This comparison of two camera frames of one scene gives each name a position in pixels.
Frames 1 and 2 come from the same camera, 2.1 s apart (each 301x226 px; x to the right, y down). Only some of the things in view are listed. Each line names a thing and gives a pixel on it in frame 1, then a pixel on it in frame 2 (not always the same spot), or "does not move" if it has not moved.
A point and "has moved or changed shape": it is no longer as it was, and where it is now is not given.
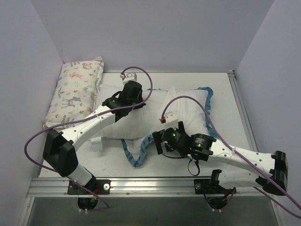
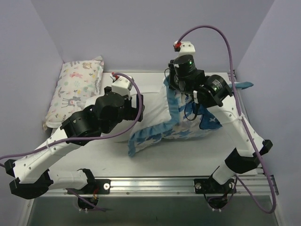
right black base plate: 203,186 does not move
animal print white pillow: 75,96 does not move
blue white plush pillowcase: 190,107 has moved or changed shape
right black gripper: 157,141 → 174,78
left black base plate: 95,186 does not move
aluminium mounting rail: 146,187 does not move
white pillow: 146,119 has moved or changed shape
